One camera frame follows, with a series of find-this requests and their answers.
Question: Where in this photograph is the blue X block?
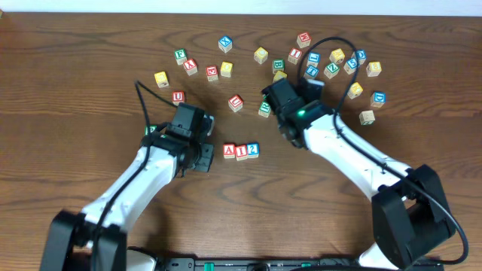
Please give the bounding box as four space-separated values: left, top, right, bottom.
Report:
218 35 233 53

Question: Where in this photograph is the red U block centre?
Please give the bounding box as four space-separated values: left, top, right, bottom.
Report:
228 95 244 112

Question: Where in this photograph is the red u block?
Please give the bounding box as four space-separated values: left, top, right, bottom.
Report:
228 95 244 112
172 91 186 106

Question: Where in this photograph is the blue 2 block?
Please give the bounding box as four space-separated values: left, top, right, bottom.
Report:
246 142 259 158

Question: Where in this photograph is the red H block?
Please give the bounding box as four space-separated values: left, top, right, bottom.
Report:
297 32 312 48

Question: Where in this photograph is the green R block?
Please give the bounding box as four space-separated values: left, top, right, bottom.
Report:
258 101 271 117

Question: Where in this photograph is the blue 5 block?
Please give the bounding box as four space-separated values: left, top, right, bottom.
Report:
343 58 358 75

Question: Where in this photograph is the blue D block upper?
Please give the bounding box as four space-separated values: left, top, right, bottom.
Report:
352 50 367 65

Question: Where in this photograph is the red Q block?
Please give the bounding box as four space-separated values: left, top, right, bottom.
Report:
206 65 218 81

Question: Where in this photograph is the red i block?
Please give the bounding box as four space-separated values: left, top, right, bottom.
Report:
288 48 303 65
234 145 248 161

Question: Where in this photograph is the blue T block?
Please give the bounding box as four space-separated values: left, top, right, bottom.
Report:
304 65 319 79

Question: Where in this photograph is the green 7 block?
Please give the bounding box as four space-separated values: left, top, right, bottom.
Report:
359 110 375 126

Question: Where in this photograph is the yellow block top middle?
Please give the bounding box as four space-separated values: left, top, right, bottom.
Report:
254 47 269 65

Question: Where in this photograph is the green F block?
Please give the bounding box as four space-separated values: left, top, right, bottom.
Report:
174 48 188 65

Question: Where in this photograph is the green Z block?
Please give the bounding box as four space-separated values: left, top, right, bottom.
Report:
324 62 340 79

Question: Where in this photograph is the blue D block lower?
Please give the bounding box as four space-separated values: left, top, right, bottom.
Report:
370 91 386 108

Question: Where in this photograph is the red U block left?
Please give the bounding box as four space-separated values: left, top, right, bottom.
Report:
172 91 186 106

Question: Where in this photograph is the yellow block centre upper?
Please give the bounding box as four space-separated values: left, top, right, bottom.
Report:
273 71 288 83

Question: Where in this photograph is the blue L block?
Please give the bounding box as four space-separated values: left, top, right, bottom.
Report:
307 52 321 68

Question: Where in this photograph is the yellow block beside Q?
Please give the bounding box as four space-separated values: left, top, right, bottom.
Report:
220 61 233 78

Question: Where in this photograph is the blue d block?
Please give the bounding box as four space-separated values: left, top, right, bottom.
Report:
352 50 367 65
370 91 386 108

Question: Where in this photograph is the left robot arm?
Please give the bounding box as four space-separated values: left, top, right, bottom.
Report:
40 103 215 270

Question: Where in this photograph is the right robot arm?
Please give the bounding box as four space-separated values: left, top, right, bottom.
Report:
261 79 457 270

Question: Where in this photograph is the green J block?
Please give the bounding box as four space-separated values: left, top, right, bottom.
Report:
145 125 157 136

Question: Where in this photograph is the yellow block far left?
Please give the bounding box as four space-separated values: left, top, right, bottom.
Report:
154 72 169 88

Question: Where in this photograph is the yellow block with animal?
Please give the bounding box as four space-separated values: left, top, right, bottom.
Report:
329 48 345 65

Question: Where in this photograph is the yellow B block far right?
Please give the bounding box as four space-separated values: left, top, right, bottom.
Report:
366 61 383 77

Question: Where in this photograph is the red X block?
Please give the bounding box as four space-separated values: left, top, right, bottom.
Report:
182 59 198 76

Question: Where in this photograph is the green B block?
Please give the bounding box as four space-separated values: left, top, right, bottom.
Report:
272 59 285 74

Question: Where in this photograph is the red A block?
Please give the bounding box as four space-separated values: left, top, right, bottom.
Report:
223 144 236 159

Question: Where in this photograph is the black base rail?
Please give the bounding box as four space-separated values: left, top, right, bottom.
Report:
161 256 445 271

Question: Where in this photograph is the yellow block right lower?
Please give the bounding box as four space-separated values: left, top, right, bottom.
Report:
347 82 363 99

